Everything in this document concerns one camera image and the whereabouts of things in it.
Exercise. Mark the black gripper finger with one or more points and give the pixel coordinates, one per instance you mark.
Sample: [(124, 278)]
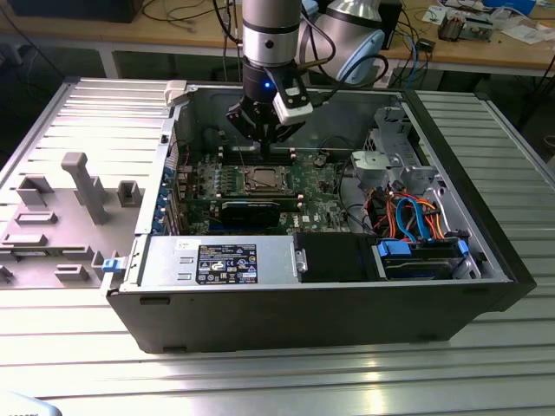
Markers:
[(245, 121), (288, 132)]

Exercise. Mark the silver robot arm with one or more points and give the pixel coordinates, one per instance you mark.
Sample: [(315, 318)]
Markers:
[(269, 39)]

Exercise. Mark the RAM slot with white clips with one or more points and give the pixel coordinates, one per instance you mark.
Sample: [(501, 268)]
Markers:
[(232, 150), (232, 158)]

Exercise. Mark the silver coin battery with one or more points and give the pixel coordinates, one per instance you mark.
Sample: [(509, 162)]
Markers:
[(319, 161)]

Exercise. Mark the green RAM stick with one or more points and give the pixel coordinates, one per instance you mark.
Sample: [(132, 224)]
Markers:
[(260, 198)]

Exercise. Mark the green motherboard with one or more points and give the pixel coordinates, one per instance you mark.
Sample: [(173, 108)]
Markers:
[(321, 203)]

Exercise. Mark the black graphics card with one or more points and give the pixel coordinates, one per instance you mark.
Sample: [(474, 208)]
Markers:
[(249, 214)]

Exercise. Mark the silver drive cage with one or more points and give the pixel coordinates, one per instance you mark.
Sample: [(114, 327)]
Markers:
[(377, 162)]

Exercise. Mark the black drive bay block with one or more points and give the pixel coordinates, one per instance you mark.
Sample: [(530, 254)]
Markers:
[(334, 258)]

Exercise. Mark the silver power supply unit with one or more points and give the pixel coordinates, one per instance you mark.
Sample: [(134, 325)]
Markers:
[(173, 260)]

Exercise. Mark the wooden desk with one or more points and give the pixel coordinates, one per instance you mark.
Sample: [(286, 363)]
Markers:
[(108, 32)]

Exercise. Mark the hard disk in blue carrier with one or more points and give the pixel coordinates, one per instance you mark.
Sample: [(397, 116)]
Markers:
[(392, 251)]

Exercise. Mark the black PC case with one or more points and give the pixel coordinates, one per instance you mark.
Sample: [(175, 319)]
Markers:
[(303, 320)]

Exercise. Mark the electronic device with coil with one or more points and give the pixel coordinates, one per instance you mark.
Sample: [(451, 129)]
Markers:
[(451, 28)]

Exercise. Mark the blue case latch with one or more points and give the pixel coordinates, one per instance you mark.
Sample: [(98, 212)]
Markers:
[(112, 265)]

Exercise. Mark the black box on desk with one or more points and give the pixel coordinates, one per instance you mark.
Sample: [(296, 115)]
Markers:
[(73, 11)]

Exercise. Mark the grey parts rack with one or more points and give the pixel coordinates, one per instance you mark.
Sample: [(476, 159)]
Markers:
[(69, 225)]

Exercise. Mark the blue box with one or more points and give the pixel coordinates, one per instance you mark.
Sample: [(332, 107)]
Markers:
[(511, 5)]

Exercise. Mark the white papers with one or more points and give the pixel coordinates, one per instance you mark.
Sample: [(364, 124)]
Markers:
[(526, 32)]

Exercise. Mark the white rounded object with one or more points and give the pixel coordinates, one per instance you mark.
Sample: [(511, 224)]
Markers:
[(26, 407)]

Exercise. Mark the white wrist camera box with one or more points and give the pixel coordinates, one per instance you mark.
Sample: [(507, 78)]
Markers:
[(297, 108)]

